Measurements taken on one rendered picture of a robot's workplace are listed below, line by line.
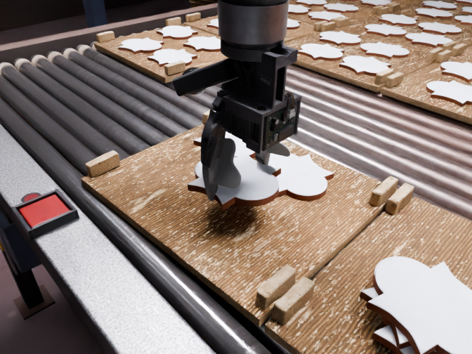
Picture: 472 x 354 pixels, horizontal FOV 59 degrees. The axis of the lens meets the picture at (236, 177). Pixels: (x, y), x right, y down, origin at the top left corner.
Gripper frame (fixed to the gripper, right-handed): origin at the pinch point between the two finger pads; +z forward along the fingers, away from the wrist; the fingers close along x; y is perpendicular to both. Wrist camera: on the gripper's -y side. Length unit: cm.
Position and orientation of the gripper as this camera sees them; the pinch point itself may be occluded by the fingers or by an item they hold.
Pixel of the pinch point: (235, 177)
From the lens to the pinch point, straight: 58.9
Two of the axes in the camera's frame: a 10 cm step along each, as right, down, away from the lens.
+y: 7.1, 4.2, -5.6
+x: 7.0, -4.1, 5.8
